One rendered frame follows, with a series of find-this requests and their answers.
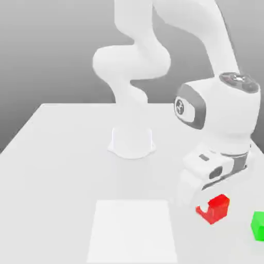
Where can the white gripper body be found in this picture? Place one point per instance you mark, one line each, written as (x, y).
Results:
(190, 183)

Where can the small red cube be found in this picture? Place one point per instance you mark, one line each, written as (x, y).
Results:
(219, 209)

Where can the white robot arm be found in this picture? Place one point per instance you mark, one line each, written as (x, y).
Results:
(132, 61)

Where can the small green cube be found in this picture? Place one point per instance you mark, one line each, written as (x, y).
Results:
(258, 225)

